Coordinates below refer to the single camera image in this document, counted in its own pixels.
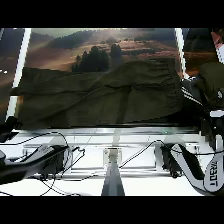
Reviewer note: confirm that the dark green pants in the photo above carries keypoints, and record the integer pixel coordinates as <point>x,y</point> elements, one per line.
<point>116,96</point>

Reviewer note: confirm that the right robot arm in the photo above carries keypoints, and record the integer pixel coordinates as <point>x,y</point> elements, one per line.
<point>213,173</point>

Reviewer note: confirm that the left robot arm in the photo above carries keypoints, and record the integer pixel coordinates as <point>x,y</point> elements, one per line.
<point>26,165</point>

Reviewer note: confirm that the black white-striped garment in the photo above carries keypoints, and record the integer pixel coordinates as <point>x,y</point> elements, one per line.
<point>193,96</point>

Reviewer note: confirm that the olive garment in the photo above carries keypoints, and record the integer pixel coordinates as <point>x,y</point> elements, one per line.
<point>213,76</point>

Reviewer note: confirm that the red white garment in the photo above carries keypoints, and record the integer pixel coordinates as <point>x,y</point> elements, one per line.
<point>220,50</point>

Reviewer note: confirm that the silver frame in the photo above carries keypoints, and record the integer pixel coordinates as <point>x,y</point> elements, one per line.
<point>113,180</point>

